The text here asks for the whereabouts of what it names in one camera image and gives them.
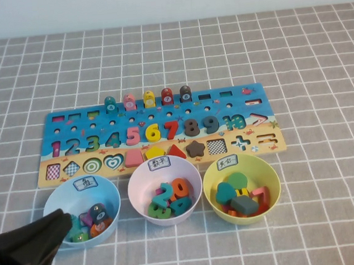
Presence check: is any teal wooden number four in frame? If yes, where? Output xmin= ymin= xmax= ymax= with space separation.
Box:
xmin=167 ymin=196 xmax=193 ymax=217

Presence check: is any light blue plastic bowl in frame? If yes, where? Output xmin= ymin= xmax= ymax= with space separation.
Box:
xmin=39 ymin=172 xmax=125 ymax=252

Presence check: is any pink plastic bowl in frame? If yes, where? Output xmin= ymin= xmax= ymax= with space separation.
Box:
xmin=125 ymin=155 xmax=206 ymax=229

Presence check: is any orange wooden piece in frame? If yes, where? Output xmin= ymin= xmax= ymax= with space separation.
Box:
xmin=225 ymin=208 xmax=245 ymax=219

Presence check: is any wooden number puzzle board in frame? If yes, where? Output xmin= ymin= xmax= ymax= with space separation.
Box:
xmin=30 ymin=81 xmax=289 ymax=188

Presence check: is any red wooden piece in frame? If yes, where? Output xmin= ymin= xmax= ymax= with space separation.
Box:
xmin=253 ymin=203 xmax=271 ymax=217

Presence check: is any yellow plastic bowl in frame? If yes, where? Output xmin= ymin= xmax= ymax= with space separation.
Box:
xmin=200 ymin=151 xmax=284 ymax=229

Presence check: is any green fish peg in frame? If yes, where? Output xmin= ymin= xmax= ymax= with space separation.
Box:
xmin=69 ymin=232 xmax=90 ymax=243

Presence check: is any teal striped fish peg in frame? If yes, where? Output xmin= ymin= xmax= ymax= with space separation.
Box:
xmin=66 ymin=214 xmax=84 ymax=239

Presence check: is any purple fish peg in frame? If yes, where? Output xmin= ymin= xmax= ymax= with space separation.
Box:
xmin=79 ymin=211 xmax=96 ymax=228

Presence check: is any orange fish peg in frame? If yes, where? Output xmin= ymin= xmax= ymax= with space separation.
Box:
xmin=88 ymin=217 xmax=114 ymax=238

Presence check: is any dark grey fish peg nine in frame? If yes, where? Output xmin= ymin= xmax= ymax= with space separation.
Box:
xmin=88 ymin=203 xmax=107 ymax=224

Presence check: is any green wooden number eight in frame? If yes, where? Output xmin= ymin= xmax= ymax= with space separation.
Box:
xmin=146 ymin=200 xmax=172 ymax=221

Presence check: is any pink square block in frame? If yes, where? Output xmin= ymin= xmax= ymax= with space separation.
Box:
xmin=123 ymin=148 xmax=146 ymax=169

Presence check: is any magenta wooden number one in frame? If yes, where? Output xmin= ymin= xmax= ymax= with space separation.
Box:
xmin=154 ymin=187 xmax=172 ymax=207

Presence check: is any teal wooden number two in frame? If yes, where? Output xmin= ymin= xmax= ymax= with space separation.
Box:
xmin=150 ymin=182 xmax=175 ymax=208

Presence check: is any pink wooden number five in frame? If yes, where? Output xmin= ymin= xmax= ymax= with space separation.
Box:
xmin=124 ymin=125 xmax=141 ymax=146

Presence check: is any yellow wooden pentagon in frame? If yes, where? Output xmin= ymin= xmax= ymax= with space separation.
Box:
xmin=144 ymin=145 xmax=167 ymax=162

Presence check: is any orange wooden number ten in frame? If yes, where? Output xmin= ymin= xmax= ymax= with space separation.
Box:
xmin=168 ymin=177 xmax=191 ymax=201

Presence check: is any yellow wooden number six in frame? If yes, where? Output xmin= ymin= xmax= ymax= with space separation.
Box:
xmin=144 ymin=122 xmax=163 ymax=143

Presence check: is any teal fish peg four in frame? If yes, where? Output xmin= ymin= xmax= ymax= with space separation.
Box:
xmin=103 ymin=95 xmax=117 ymax=115

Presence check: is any red wooden triangle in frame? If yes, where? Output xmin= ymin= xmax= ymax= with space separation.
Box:
xmin=164 ymin=142 xmax=187 ymax=161

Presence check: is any pink fish peg five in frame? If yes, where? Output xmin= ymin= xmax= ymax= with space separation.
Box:
xmin=122 ymin=93 xmax=137 ymax=112

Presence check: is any red wooden number seven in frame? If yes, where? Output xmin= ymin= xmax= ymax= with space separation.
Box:
xmin=162 ymin=119 xmax=180 ymax=140

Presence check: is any yellow fish peg six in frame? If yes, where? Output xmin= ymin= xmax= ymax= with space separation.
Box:
xmin=142 ymin=90 xmax=156 ymax=109

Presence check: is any brown wooden star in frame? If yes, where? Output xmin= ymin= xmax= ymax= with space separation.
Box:
xmin=185 ymin=138 xmax=207 ymax=159

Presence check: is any brown wooden number eight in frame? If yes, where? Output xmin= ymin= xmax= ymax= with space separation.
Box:
xmin=183 ymin=117 xmax=201 ymax=138

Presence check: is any teal wooden heart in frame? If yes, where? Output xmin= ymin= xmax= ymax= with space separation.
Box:
xmin=214 ymin=182 xmax=236 ymax=206

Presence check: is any red fish peg seven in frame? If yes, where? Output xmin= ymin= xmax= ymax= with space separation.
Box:
xmin=159 ymin=86 xmax=174 ymax=106

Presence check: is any grey wooden block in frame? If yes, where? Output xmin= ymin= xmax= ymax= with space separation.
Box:
xmin=230 ymin=194 xmax=260 ymax=217

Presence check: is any dark green wooden circle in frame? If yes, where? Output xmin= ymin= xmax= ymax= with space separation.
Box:
xmin=227 ymin=172 xmax=248 ymax=194

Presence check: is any brown fish peg eight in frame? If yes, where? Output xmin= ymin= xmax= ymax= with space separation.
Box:
xmin=179 ymin=84 xmax=193 ymax=104

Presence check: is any slate blue wooden number nine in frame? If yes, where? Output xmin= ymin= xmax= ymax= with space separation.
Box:
xmin=201 ymin=115 xmax=221 ymax=135

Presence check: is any coral wooden greater-than sign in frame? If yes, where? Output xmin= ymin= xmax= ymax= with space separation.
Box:
xmin=249 ymin=185 xmax=271 ymax=209

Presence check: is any grey checked tablecloth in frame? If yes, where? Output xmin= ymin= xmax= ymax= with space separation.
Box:
xmin=0 ymin=1 xmax=354 ymax=265

